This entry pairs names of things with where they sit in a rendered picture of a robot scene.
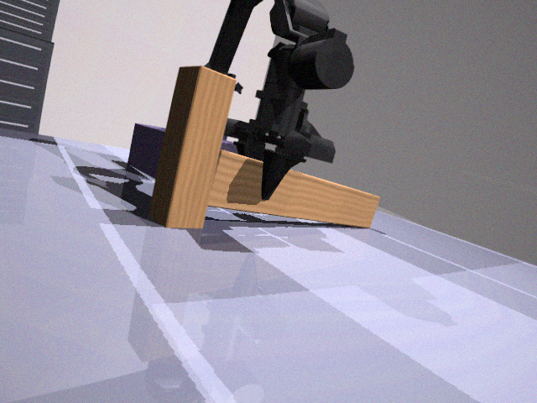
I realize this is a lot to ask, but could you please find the wooden post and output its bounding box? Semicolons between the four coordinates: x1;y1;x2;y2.
149;65;237;228

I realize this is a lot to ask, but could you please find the wooden rail with steel hooks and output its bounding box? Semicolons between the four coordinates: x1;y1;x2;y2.
207;149;380;228

